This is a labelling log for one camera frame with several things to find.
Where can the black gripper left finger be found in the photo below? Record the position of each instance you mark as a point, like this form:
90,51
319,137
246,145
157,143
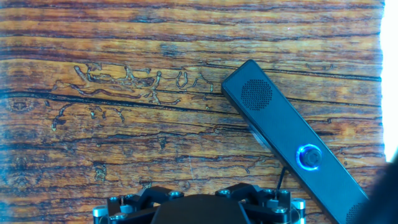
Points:
146,193

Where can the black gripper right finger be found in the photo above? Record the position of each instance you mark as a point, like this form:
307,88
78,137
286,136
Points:
258,202

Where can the black bar speaker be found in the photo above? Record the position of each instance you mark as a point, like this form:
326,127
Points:
280,124

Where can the wood grain table mat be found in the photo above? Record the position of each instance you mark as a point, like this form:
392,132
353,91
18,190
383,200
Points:
124,124

